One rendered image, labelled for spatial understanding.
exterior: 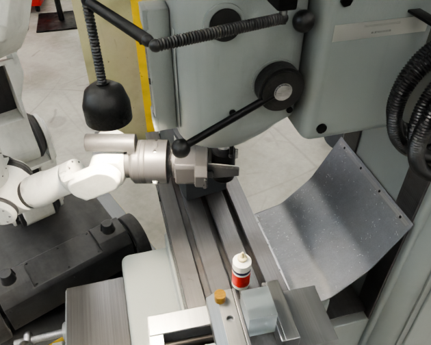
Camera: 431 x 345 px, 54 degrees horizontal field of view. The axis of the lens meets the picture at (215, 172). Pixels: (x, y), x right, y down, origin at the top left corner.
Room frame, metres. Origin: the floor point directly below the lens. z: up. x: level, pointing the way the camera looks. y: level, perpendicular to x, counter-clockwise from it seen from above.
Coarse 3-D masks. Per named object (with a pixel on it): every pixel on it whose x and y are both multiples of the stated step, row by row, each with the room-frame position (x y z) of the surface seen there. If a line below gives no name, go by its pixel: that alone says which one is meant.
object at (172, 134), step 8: (176, 128) 0.90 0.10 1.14; (160, 136) 1.02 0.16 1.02; (168, 136) 0.94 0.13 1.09; (176, 136) 0.87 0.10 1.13; (208, 160) 0.85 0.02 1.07; (184, 184) 0.83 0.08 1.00; (192, 184) 0.83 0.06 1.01; (208, 184) 0.85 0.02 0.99; (216, 184) 0.86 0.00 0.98; (224, 184) 0.87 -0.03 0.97; (184, 192) 0.84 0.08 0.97; (192, 192) 0.83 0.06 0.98; (200, 192) 0.84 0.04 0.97; (208, 192) 0.85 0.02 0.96
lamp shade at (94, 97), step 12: (96, 84) 0.55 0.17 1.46; (108, 84) 0.55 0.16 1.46; (120, 84) 0.57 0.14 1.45; (84, 96) 0.54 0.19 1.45; (96, 96) 0.53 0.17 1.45; (108, 96) 0.53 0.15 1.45; (120, 96) 0.54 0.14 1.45; (84, 108) 0.53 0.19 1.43; (96, 108) 0.52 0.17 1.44; (108, 108) 0.53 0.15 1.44; (120, 108) 0.53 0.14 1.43; (96, 120) 0.52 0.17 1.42; (108, 120) 0.52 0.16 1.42; (120, 120) 0.53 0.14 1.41
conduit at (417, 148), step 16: (416, 16) 0.58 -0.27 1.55; (416, 64) 0.51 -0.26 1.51; (400, 80) 0.53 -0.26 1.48; (416, 80) 0.50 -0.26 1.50; (400, 96) 0.50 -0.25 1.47; (400, 112) 0.50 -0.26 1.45; (416, 112) 0.47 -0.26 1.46; (400, 128) 0.50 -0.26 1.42; (416, 128) 0.45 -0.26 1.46; (400, 144) 0.50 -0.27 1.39; (416, 144) 0.44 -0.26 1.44; (416, 160) 0.44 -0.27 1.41
